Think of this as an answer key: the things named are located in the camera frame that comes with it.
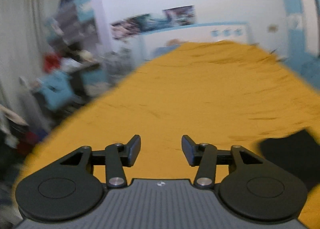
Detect mustard yellow quilt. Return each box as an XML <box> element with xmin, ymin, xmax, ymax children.
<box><xmin>11</xmin><ymin>40</ymin><xmax>320</xmax><ymax>229</ymax></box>

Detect anime wall poster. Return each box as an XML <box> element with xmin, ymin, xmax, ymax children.
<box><xmin>110</xmin><ymin>5</ymin><xmax>196</xmax><ymax>40</ymax></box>

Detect grey metal rack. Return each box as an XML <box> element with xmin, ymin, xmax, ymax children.
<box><xmin>104</xmin><ymin>48</ymin><xmax>135</xmax><ymax>86</ymax></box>

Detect black pants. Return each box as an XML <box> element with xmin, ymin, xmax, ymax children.
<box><xmin>258</xmin><ymin>129</ymin><xmax>319</xmax><ymax>192</ymax></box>

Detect blue white wardrobe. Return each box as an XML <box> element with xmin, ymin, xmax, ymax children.
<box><xmin>284</xmin><ymin>0</ymin><xmax>319</xmax><ymax>90</ymax></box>

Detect white curtain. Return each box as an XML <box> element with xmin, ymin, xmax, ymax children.
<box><xmin>1</xmin><ymin>0</ymin><xmax>47</xmax><ymax>129</ymax></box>

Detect cluttered desk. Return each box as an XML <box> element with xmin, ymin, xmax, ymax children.
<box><xmin>20</xmin><ymin>61</ymin><xmax>108</xmax><ymax>110</ymax></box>

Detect beige wall switch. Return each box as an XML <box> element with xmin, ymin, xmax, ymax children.
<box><xmin>267</xmin><ymin>24</ymin><xmax>279</xmax><ymax>33</ymax></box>

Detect blue pillow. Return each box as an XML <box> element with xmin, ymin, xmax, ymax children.
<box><xmin>151</xmin><ymin>45</ymin><xmax>180</xmax><ymax>58</ymax></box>

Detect white wall shelf unit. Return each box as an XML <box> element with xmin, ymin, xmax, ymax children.
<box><xmin>44</xmin><ymin>0</ymin><xmax>111</xmax><ymax>55</ymax></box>

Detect white blue apple headboard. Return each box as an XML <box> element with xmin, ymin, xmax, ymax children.
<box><xmin>139</xmin><ymin>22</ymin><xmax>252</xmax><ymax>60</ymax></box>

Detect red bag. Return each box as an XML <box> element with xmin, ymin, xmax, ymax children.
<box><xmin>43</xmin><ymin>53</ymin><xmax>61</xmax><ymax>73</ymax></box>

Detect blue smiley chair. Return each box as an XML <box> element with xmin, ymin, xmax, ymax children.
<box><xmin>38</xmin><ymin>70</ymin><xmax>74</xmax><ymax>111</ymax></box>

